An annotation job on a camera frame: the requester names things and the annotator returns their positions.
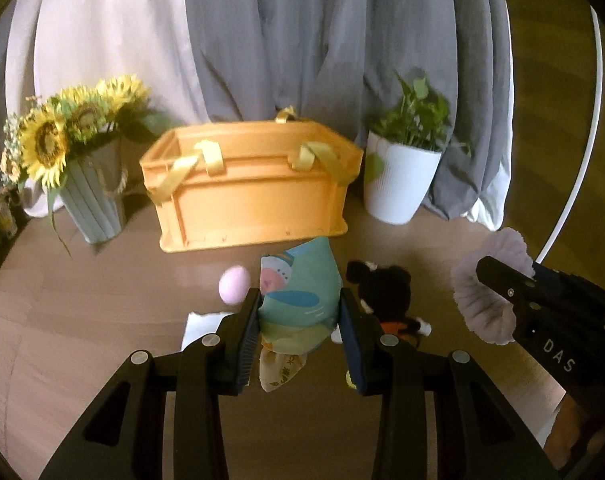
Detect green leafy potted plant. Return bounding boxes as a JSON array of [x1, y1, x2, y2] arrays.
[[365, 72, 473, 157]]

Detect green teal plush toy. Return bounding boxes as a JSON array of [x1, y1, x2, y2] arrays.
[[258, 236, 342, 392]]

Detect orange plastic storage crate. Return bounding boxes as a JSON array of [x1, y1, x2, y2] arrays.
[[140, 108, 363, 252]]

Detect lilac fluffy headband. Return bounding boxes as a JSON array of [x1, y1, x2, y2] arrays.
[[451, 228, 534, 346]]

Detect grey curtain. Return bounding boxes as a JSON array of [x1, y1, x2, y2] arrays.
[[0, 0, 514, 230]]

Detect grey-green ribbed vase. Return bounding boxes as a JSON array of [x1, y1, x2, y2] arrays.
[[60, 140, 128, 245]]

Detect white ribbed plant pot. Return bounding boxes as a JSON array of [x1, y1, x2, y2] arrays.
[[363, 131, 442, 226]]

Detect white sheer curtain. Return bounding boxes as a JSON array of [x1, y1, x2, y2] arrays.
[[4, 0, 209, 219]]

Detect pink egg-shaped sponge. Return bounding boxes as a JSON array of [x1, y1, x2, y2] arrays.
[[218, 266, 252, 306]]

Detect yellow artificial sunflower bouquet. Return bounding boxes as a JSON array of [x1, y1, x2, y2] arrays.
[[0, 72, 179, 256]]

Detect Mickey Mouse plush toy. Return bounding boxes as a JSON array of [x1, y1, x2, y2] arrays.
[[331, 260, 431, 396]]

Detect white metal chair frame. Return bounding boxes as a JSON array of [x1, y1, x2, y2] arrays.
[[534, 4, 605, 265]]

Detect white folded cloth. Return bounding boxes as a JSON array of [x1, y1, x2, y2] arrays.
[[181, 312, 231, 350]]

